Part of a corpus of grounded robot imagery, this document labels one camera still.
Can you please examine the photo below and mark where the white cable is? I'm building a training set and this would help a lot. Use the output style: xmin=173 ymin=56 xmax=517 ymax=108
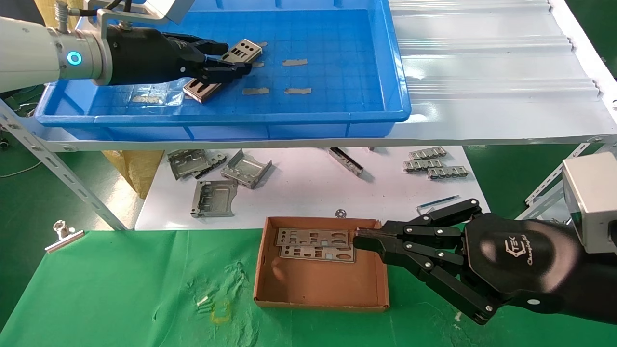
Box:
xmin=0 ymin=160 xmax=43 ymax=178

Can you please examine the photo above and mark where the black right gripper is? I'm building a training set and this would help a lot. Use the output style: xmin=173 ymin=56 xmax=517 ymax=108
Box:
xmin=353 ymin=198 xmax=581 ymax=326

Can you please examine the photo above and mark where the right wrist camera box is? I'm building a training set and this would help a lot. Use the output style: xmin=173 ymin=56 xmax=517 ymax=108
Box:
xmin=562 ymin=153 xmax=617 ymax=254

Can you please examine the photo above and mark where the brown cardboard box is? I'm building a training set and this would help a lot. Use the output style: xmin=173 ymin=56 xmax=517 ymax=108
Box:
xmin=254 ymin=216 xmax=390 ymax=313

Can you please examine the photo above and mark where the narrow silver metal bar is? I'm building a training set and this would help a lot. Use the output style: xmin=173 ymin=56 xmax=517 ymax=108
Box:
xmin=329 ymin=147 xmax=364 ymax=177

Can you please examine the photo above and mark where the thin blue rod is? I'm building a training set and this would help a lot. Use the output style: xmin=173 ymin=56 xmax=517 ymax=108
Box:
xmin=417 ymin=195 xmax=461 ymax=213

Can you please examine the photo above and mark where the grey perforated angle leg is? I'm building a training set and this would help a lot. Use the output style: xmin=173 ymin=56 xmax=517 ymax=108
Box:
xmin=0 ymin=99 xmax=130 ymax=231

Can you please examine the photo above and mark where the silver metal connector shield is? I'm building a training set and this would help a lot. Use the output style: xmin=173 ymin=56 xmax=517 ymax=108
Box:
xmin=427 ymin=166 xmax=470 ymax=180
xmin=403 ymin=159 xmax=445 ymax=173
xmin=409 ymin=147 xmax=448 ymax=160

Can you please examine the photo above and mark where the yellow woven sack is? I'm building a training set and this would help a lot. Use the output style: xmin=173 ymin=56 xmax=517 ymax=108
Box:
xmin=35 ymin=0 xmax=165 ymax=199

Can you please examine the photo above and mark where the blue plastic tray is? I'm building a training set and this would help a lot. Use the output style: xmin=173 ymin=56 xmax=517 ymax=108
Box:
xmin=35 ymin=0 xmax=412 ymax=141

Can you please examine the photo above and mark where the green table cloth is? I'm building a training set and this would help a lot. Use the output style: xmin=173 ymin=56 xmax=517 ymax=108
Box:
xmin=0 ymin=212 xmax=617 ymax=347

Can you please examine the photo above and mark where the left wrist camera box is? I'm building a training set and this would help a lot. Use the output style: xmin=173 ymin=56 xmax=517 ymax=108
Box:
xmin=96 ymin=0 xmax=196 ymax=30

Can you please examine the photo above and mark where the grey perforated angle brace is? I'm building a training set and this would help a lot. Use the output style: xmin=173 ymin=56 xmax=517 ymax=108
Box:
xmin=517 ymin=186 xmax=572 ymax=222
xmin=524 ymin=137 xmax=609 ymax=205

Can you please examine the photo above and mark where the white corrugated shelf board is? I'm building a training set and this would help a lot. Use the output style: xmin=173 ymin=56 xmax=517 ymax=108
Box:
xmin=0 ymin=0 xmax=617 ymax=153

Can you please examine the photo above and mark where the silver metal plate bracket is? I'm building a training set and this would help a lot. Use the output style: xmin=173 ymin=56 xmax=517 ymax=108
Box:
xmin=190 ymin=180 xmax=239 ymax=218

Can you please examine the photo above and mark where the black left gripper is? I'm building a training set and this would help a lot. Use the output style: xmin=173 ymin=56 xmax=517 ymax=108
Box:
xmin=103 ymin=25 xmax=253 ymax=87

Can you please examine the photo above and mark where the silver metal I/O shield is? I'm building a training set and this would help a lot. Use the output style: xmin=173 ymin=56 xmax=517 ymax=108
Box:
xmin=280 ymin=242 xmax=356 ymax=264
xmin=275 ymin=228 xmax=351 ymax=249
xmin=183 ymin=39 xmax=263 ymax=104

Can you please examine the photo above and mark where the flat silver metal bracket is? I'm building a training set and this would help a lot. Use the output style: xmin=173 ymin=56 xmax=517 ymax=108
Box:
xmin=167 ymin=149 xmax=228 ymax=181

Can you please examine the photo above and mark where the silver U-shaped metal bracket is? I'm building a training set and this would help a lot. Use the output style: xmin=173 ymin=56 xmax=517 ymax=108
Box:
xmin=221 ymin=149 xmax=273 ymax=189

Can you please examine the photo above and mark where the silver binder clip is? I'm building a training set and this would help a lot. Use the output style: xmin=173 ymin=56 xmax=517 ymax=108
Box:
xmin=45 ymin=220 xmax=85 ymax=254

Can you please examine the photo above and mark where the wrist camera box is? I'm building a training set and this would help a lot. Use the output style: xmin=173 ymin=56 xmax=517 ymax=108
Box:
xmin=96 ymin=0 xmax=196 ymax=30
xmin=562 ymin=153 xmax=617 ymax=254

